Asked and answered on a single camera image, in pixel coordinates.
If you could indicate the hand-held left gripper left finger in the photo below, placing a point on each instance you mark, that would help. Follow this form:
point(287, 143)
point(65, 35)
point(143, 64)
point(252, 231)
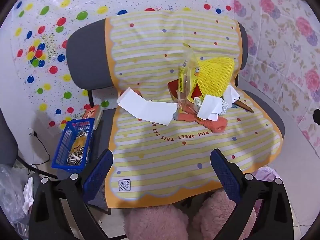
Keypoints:
point(98, 172)

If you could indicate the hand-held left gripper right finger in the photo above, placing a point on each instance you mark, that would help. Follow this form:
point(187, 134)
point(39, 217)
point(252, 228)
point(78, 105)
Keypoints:
point(225, 172)

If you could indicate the pink plastic bag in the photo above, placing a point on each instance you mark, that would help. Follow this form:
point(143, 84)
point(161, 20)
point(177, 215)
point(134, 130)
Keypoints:
point(265, 172)

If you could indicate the white paper slip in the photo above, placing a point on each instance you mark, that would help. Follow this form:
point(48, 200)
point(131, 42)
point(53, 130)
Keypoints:
point(208, 107)

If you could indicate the white paper packet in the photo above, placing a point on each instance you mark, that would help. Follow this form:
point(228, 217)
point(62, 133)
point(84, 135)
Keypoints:
point(231, 93)

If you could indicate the long white paper strip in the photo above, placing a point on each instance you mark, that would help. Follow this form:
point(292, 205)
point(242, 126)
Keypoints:
point(145, 107)

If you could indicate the yellow foam fruit net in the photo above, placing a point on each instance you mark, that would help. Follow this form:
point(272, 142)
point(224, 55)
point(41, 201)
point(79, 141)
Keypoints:
point(215, 77)

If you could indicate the red cardboard box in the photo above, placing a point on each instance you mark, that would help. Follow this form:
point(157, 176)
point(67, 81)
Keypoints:
point(173, 86)

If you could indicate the yellow clear plastic wrapper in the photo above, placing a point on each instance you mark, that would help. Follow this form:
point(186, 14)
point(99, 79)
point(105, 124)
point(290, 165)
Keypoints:
point(186, 75)

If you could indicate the blue plastic basket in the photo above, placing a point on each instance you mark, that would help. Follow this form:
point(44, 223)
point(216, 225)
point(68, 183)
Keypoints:
point(62, 140)

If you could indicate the orange book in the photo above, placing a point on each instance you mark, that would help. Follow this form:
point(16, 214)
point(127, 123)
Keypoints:
point(92, 112)

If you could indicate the white crumpled tissue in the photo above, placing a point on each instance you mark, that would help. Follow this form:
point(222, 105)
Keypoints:
point(28, 192)

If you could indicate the person's left leg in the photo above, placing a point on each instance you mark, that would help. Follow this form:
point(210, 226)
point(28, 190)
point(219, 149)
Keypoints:
point(155, 222)

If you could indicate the red apple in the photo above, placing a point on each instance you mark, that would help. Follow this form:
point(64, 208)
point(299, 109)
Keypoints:
point(138, 93)

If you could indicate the clear plastic bag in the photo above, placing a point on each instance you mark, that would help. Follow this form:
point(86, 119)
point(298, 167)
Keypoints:
point(10, 192)

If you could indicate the grey office chair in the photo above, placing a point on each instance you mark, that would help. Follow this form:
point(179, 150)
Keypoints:
point(7, 135)
point(85, 55)

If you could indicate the yellow striped dotted mat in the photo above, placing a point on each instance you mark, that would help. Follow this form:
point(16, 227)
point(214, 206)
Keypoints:
point(162, 55)

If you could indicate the floral print plastic sheet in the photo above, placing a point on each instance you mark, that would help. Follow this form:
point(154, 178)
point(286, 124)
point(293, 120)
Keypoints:
point(280, 42)

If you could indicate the balloon print plastic sheet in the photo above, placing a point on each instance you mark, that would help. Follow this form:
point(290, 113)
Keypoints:
point(75, 0)

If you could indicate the white wall socket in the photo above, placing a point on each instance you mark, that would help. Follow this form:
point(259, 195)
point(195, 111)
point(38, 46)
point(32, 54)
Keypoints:
point(32, 132)

